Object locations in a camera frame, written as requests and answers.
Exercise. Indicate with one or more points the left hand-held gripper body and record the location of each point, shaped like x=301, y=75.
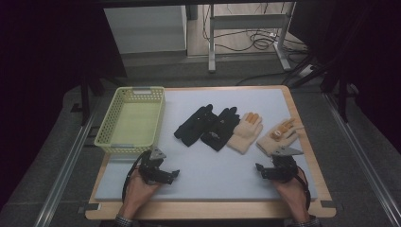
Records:
x=150, y=167

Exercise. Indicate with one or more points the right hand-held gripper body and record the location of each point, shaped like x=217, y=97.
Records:
x=285, y=167

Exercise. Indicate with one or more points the beige glove orange fingertips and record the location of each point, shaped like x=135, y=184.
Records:
x=271, y=143
x=244, y=134

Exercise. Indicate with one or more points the pale green plastic basket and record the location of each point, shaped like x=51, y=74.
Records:
x=138, y=123

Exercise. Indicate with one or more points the black knit glove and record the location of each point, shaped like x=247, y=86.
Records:
x=220, y=132
x=194, y=126

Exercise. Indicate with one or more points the person's left hand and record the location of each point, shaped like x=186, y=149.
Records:
x=137, y=195

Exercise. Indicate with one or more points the person's right hand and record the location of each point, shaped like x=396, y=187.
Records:
x=294, y=197

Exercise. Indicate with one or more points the wooden table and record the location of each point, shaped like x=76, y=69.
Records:
x=201, y=209

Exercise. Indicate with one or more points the white power strip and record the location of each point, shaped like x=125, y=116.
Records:
x=306, y=71

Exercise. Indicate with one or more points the white cabinet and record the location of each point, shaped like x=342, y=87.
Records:
x=145, y=30

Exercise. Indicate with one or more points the dark curtain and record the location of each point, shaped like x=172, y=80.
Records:
x=362, y=47
x=47, y=63

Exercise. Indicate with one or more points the aluminium rail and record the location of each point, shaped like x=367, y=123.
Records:
x=365, y=157
x=63, y=176

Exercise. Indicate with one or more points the black stand post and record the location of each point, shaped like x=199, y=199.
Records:
x=85, y=101

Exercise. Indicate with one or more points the grey metal desk frame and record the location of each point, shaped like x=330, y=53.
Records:
x=249, y=22

